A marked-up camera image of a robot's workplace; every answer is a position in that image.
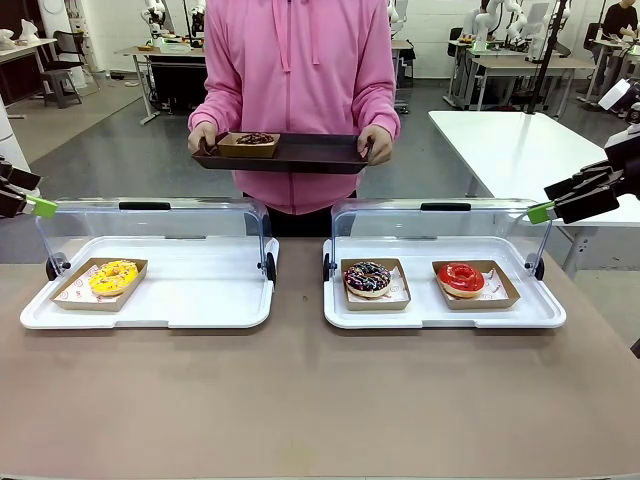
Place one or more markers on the background long wooden table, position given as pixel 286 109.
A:
pixel 520 67

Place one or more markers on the grey office chair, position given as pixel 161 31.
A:
pixel 62 70

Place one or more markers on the white printed paper liner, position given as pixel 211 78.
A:
pixel 75 292
pixel 492 287
pixel 397 282

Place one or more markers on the background person in black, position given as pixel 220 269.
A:
pixel 620 20

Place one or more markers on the black trousers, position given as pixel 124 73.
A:
pixel 310 222

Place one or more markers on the person's right forearm pink sleeve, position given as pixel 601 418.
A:
pixel 215 100

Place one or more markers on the background desk with figurines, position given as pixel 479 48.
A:
pixel 20 55

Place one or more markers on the black camera stand pole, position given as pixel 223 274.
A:
pixel 545 55

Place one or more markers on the dark donut with coloured sprinkles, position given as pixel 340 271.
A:
pixel 367 279

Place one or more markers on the pink hoodie torso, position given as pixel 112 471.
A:
pixel 300 90

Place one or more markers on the person's left hand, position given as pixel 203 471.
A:
pixel 380 147

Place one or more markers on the red glazed donut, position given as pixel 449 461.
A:
pixel 460 280

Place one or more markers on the background wooden workbench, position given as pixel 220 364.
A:
pixel 160 75

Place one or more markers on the chocolate glazed donut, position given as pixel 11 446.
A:
pixel 254 138

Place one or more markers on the white display case base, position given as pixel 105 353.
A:
pixel 425 317
pixel 200 300

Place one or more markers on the white side table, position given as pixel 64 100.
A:
pixel 500 145

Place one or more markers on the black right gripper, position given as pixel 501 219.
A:
pixel 625 160

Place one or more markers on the clear display case lid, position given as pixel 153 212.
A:
pixel 150 220
pixel 440 220

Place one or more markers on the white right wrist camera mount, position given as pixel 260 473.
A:
pixel 617 95

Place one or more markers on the person's right hand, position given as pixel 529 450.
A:
pixel 202 140

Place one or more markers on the person's left forearm pink sleeve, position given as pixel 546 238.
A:
pixel 380 100

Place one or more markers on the yellow glazed sprinkle donut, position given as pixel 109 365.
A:
pixel 114 277

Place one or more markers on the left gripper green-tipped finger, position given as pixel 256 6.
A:
pixel 25 205
pixel 17 179

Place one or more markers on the brown cardboard donut tray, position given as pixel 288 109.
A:
pixel 375 305
pixel 247 150
pixel 500 297
pixel 125 300

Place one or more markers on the black serving tray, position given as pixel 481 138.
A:
pixel 310 155

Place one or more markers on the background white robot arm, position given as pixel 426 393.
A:
pixel 156 22
pixel 492 22

